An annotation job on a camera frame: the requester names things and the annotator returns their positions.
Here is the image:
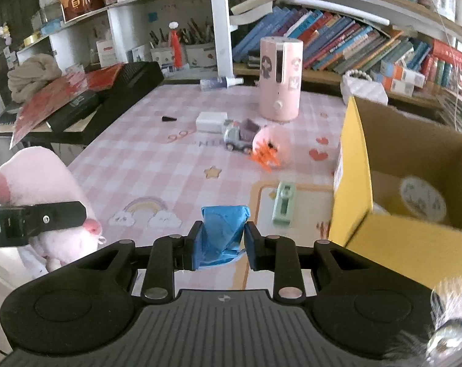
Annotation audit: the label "white pen holder box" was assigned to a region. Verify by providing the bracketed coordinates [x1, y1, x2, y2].
[185, 44, 216, 69]
[150, 44, 176, 68]

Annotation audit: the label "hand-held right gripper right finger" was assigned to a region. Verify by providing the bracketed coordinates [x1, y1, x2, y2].
[244, 222, 380, 303]

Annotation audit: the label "white power adapter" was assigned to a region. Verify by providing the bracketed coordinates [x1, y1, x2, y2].
[196, 112, 228, 132]

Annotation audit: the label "orange hair claw clip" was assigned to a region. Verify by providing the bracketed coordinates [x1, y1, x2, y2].
[248, 141, 281, 171]

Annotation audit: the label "white side shelf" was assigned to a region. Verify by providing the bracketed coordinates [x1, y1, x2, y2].
[36, 0, 210, 67]

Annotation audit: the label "grey furry cuff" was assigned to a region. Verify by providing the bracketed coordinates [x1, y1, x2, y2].
[384, 279, 462, 367]

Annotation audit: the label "yellow tape roll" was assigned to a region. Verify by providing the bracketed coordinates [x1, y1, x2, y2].
[399, 176, 447, 222]

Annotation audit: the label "yellow cardboard box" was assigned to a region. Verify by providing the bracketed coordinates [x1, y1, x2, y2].
[327, 95, 462, 292]

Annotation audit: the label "white spray bottle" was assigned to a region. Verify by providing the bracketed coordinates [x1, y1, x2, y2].
[199, 76, 244, 91]

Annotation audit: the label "blue cloth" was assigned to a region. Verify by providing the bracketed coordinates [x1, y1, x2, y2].
[201, 205, 251, 267]

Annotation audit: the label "grey toy truck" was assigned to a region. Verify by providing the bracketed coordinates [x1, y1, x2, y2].
[223, 118, 260, 153]

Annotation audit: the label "pink humidifier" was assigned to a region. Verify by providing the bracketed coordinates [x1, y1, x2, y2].
[258, 36, 304, 122]

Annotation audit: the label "pink round plush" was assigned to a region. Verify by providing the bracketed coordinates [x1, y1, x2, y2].
[252, 125, 293, 169]

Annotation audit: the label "pale green stapler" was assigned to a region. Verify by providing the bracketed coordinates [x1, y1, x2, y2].
[272, 181, 297, 225]

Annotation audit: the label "white bookshelf frame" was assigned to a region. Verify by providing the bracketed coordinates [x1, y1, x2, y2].
[208, 0, 462, 97]

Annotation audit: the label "white box red label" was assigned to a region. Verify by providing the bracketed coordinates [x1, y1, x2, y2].
[96, 40, 116, 67]

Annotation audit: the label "row of leaning books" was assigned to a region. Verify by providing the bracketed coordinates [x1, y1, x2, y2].
[232, 6, 432, 81]

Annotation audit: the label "red thick dictionaries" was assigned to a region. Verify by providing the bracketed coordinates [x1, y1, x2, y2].
[422, 38, 462, 89]

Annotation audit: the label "white beaded handbag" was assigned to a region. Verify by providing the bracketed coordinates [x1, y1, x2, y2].
[341, 74, 389, 106]

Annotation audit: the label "pink checked tablecloth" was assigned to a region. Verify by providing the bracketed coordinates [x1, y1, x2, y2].
[68, 82, 369, 299]

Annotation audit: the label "red paper packets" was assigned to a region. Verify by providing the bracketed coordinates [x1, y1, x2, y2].
[9, 64, 124, 150]

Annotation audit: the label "pink pig plush toy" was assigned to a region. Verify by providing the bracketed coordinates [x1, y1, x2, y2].
[0, 146, 107, 272]

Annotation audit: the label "beige bundled cloth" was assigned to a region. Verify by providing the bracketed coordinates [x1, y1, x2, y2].
[7, 54, 63, 103]

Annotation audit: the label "orange and white carton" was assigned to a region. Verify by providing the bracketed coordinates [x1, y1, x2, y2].
[382, 76, 415, 96]
[380, 61, 426, 87]

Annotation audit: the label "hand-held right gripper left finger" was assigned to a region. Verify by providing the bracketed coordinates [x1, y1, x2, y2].
[68, 222, 205, 303]

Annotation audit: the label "black flat box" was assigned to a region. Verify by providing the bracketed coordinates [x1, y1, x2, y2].
[46, 91, 102, 131]

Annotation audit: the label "red tassel ornament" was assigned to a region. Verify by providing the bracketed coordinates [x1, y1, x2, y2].
[169, 21, 185, 70]

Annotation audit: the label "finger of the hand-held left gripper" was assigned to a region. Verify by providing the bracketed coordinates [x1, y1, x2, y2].
[22, 201, 87, 238]

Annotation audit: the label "stack of papers and booklets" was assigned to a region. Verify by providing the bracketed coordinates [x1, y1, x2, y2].
[437, 88, 462, 135]

